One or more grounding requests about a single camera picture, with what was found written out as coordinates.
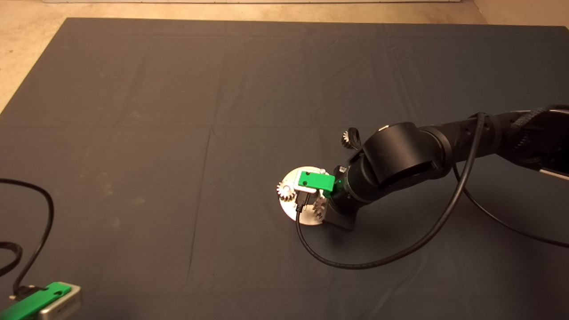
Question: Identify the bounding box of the green right camera mount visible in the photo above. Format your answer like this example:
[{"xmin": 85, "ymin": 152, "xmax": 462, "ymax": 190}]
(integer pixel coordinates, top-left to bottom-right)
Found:
[{"xmin": 298, "ymin": 171, "xmax": 337, "ymax": 199}]

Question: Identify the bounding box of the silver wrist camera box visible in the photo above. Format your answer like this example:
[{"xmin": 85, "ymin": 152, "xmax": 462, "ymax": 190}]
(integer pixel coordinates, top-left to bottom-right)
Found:
[
  {"xmin": 293, "ymin": 168, "xmax": 328, "ymax": 193},
  {"xmin": 38, "ymin": 284, "xmax": 82, "ymax": 320}
]

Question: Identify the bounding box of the round metal carrier plate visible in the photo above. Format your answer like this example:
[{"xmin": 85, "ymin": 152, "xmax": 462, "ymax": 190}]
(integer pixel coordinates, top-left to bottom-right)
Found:
[{"xmin": 278, "ymin": 167, "xmax": 333, "ymax": 226}]

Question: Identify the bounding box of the thin black left camera cable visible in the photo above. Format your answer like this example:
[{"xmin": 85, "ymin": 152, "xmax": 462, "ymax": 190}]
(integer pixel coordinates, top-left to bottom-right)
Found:
[{"xmin": 0, "ymin": 178, "xmax": 55, "ymax": 299}]

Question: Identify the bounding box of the thin black right camera cable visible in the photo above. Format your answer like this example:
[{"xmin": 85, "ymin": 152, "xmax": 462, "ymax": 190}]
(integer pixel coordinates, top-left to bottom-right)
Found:
[{"xmin": 295, "ymin": 112, "xmax": 569, "ymax": 270}]

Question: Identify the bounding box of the green left camera mount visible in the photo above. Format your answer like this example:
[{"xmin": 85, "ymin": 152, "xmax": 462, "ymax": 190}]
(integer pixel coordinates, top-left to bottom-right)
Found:
[{"xmin": 0, "ymin": 282, "xmax": 72, "ymax": 320}]

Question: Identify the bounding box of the braided black left arm cable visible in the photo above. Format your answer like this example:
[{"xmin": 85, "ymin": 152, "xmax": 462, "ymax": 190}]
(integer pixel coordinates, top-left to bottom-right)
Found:
[{"xmin": 0, "ymin": 242, "xmax": 23, "ymax": 277}]

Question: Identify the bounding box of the dark grey table cloth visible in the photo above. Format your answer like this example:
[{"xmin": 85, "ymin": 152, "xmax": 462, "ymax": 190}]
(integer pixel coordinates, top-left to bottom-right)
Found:
[{"xmin": 0, "ymin": 17, "xmax": 569, "ymax": 320}]

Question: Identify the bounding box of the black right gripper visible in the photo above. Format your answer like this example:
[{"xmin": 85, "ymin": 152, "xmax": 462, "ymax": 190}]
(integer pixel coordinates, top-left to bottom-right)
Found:
[{"xmin": 322, "ymin": 165, "xmax": 357, "ymax": 232}]

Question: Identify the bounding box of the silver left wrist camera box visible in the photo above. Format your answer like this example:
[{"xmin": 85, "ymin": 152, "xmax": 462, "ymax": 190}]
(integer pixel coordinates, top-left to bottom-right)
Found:
[{"xmin": 38, "ymin": 284, "xmax": 82, "ymax": 320}]

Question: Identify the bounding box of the thin black camera cable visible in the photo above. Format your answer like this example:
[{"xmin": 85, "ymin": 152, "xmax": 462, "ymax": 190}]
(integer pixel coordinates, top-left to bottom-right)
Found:
[
  {"xmin": 295, "ymin": 112, "xmax": 569, "ymax": 270},
  {"xmin": 0, "ymin": 178, "xmax": 55, "ymax": 299}
]

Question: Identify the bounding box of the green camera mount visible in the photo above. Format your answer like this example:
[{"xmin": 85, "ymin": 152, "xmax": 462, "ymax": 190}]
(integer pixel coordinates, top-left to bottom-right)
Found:
[
  {"xmin": 298, "ymin": 171, "xmax": 337, "ymax": 199},
  {"xmin": 0, "ymin": 282, "xmax": 72, "ymax": 320}
]

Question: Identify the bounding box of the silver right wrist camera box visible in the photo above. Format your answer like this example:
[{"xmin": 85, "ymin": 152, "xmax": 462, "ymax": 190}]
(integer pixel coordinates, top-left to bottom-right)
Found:
[{"xmin": 293, "ymin": 168, "xmax": 328, "ymax": 193}]

